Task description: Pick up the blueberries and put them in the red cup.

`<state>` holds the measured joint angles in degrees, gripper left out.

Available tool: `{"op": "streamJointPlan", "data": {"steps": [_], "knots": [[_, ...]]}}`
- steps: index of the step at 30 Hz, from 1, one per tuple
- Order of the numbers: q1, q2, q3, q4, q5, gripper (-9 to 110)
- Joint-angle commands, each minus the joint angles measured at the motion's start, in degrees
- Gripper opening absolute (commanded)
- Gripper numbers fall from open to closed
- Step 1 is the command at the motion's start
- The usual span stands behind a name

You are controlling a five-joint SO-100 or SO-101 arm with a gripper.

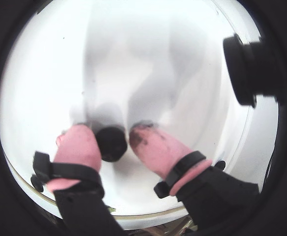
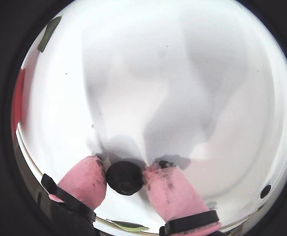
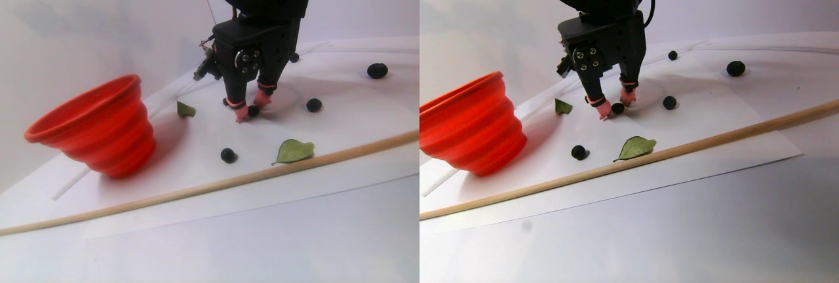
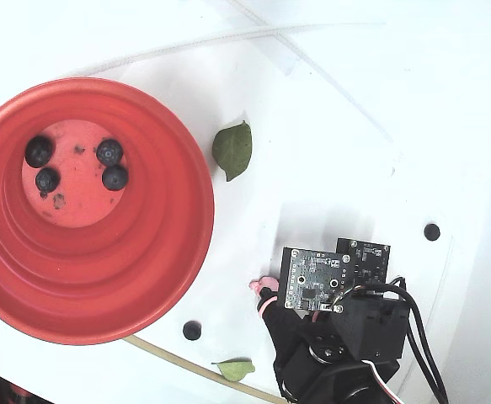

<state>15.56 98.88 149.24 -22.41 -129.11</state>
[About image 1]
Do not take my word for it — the pink covered gripper finger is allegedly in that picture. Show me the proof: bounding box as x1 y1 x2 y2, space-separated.
30 124 127 236

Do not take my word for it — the pink stained gripper finger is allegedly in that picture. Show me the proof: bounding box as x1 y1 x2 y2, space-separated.
129 122 266 225

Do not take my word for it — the black camera circuit board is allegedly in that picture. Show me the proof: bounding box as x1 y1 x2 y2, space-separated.
223 33 286 107

